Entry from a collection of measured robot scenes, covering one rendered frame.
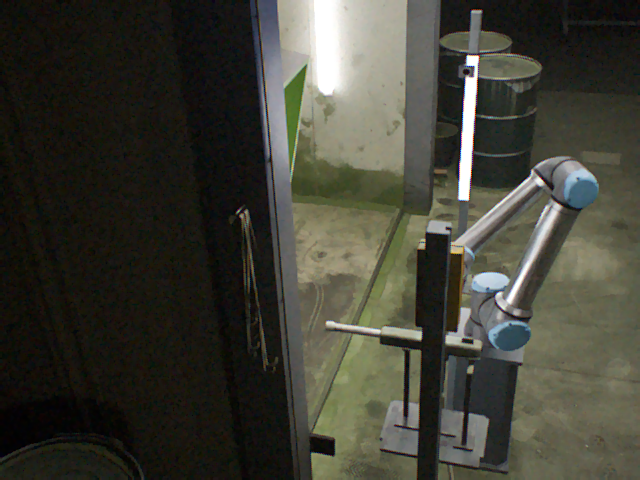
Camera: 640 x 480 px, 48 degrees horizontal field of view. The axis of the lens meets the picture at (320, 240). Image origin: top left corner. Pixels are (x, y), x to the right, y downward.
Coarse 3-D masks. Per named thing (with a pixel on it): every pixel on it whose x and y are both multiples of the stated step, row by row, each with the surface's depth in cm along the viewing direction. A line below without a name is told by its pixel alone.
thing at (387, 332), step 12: (336, 324) 228; (372, 336) 225; (384, 336) 221; (396, 336) 220; (408, 336) 220; (420, 336) 219; (420, 348) 220; (456, 348) 216; (468, 348) 214; (480, 348) 214; (444, 372) 223
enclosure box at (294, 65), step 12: (288, 60) 299; (300, 60) 301; (288, 72) 288; (300, 72) 313; (288, 84) 317; (300, 84) 316; (288, 96) 321; (300, 96) 319; (288, 108) 324; (300, 108) 320; (288, 120) 327; (288, 132) 330; (288, 144) 333; (288, 156) 336
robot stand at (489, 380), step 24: (456, 336) 297; (456, 360) 293; (480, 360) 289; (504, 360) 284; (456, 384) 299; (480, 384) 295; (504, 384) 292; (456, 408) 306; (480, 408) 302; (504, 408) 298; (504, 432) 306; (504, 456) 315
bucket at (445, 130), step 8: (440, 128) 589; (448, 128) 587; (456, 128) 578; (448, 136) 564; (456, 136) 573; (440, 144) 568; (448, 144) 570; (440, 152) 573; (448, 152) 575; (440, 160) 577; (448, 160) 580
